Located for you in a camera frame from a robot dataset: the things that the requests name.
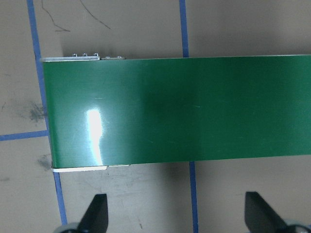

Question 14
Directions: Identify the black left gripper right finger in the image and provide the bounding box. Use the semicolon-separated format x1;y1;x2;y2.
244;192;288;233

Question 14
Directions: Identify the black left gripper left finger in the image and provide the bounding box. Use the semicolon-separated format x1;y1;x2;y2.
77;194;108;233

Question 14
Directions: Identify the green conveyor belt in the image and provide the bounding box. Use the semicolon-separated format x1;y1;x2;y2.
43;55;311;172

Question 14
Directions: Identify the thin black wire scrap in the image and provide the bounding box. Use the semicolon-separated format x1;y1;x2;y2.
40;0;112;32

